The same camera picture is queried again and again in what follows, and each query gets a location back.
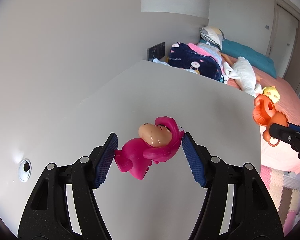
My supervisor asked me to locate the teal pillow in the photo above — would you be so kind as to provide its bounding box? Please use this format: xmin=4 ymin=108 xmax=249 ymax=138
xmin=199 ymin=39 xmax=277 ymax=78

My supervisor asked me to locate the white goose plush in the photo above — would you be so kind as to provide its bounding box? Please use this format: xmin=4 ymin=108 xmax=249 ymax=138
xmin=222 ymin=54 xmax=262 ymax=97

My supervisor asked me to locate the light blue knit blanket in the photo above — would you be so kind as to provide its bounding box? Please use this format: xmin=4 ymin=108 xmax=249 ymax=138
xmin=197 ymin=42 xmax=222 ymax=66

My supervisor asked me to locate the checkered pillow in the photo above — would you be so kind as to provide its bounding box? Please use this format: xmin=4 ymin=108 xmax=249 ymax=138
xmin=200 ymin=26 xmax=225 ymax=50

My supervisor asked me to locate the black wall socket panel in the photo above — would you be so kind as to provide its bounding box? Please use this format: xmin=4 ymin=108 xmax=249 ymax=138
xmin=147 ymin=42 xmax=166 ymax=61

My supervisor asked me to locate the yellow chick plush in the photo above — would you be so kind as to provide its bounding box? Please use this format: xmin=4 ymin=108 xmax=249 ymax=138
xmin=262 ymin=86 xmax=280 ymax=103

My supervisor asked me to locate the desk cable grommet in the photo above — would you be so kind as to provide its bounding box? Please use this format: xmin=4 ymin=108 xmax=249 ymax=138
xmin=18 ymin=159 xmax=32 ymax=183

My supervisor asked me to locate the pink folded cloth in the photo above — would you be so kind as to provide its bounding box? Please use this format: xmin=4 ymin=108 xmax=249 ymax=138
xmin=187 ymin=43 xmax=219 ymax=63

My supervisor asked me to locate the navy rabbit print blanket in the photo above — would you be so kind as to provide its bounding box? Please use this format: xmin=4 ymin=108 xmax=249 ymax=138
xmin=168 ymin=42 xmax=223 ymax=82

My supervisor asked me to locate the orange plastic toy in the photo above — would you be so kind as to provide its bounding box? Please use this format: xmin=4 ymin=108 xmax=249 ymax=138
xmin=253 ymin=94 xmax=288 ymax=147

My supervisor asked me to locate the pink bed sheet mattress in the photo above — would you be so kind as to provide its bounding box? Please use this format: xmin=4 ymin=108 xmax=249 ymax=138
xmin=253 ymin=68 xmax=300 ymax=174

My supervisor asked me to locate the pink rubber dinosaur toy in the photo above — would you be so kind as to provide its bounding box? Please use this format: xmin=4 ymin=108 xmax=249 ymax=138
xmin=114 ymin=116 xmax=185 ymax=180

